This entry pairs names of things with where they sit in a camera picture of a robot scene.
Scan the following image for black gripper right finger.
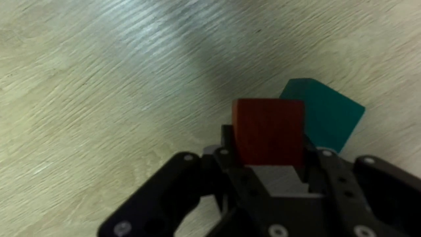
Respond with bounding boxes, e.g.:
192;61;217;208
281;134;421;237

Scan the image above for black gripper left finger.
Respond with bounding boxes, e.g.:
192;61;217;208
96;124;283;237

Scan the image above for green wooden block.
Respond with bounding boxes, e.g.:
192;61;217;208
279;78;367;154

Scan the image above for orange wooden block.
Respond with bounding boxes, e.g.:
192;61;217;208
232;97;308;171

